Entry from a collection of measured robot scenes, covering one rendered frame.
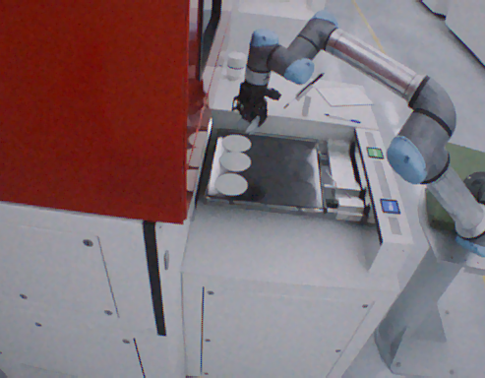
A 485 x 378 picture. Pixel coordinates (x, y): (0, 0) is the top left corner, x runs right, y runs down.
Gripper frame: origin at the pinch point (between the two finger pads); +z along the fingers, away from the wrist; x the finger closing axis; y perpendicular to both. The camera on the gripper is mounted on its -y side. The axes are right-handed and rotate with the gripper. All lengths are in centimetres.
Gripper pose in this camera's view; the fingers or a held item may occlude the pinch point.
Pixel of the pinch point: (251, 130)
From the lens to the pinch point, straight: 135.9
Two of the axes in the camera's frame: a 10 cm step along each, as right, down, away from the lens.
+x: 7.2, 5.7, -4.1
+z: -1.4, 6.9, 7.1
